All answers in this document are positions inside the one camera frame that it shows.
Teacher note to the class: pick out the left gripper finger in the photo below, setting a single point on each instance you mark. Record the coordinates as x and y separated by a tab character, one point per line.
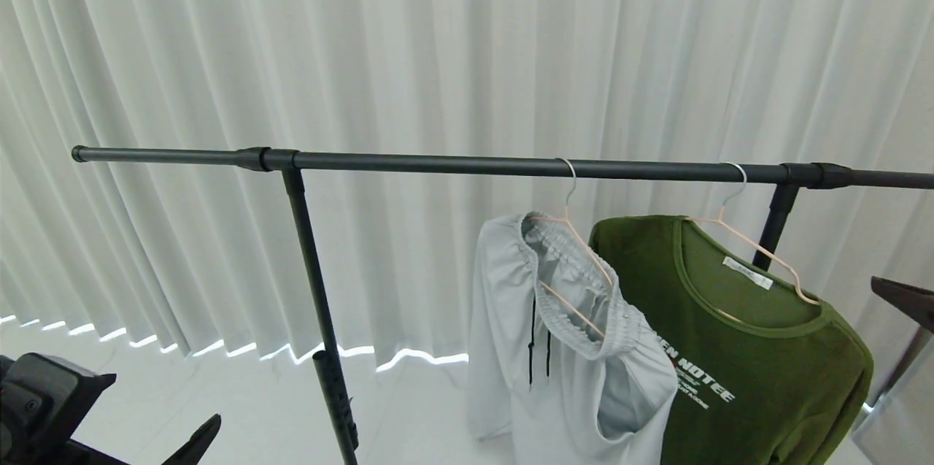
201	439

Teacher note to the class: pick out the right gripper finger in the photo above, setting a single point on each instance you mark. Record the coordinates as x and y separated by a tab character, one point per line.
912	301

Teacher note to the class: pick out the green garment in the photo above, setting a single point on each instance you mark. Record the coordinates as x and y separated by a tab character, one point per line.
766	363

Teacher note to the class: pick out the pink clothes hanger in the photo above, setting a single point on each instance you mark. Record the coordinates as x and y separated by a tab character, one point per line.
759	246
565	220

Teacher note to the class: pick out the black clothes rack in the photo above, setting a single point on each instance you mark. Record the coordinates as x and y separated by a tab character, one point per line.
438	164

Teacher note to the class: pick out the white curtain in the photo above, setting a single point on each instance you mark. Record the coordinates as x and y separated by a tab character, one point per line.
438	41

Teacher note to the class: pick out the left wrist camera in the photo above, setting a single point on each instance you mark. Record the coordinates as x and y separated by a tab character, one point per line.
44	392

